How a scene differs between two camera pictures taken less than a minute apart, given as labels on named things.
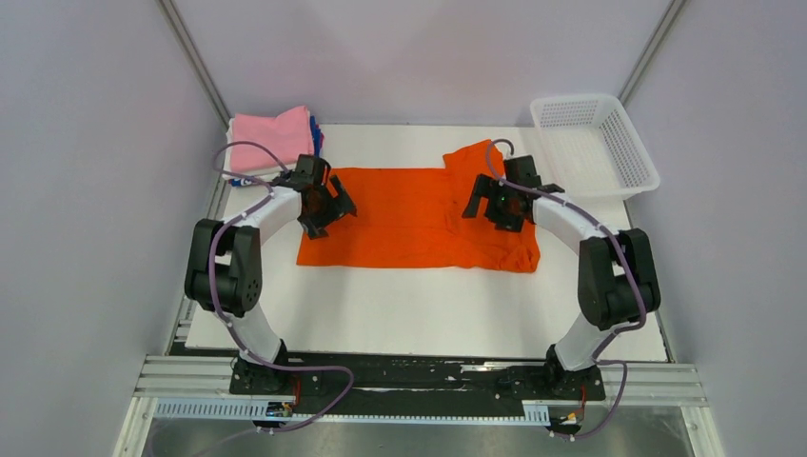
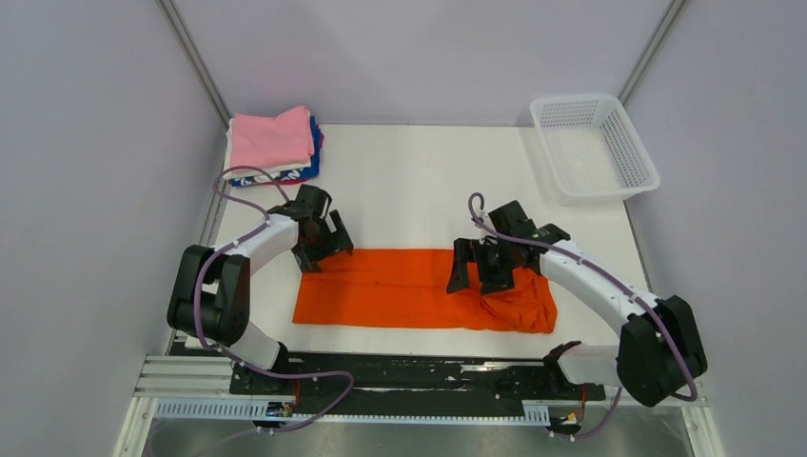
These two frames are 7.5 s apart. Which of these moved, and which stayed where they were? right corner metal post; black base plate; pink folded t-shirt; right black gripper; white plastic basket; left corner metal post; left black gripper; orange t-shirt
Moved: left black gripper; right black gripper; orange t-shirt
Stayed: right corner metal post; pink folded t-shirt; black base plate; left corner metal post; white plastic basket
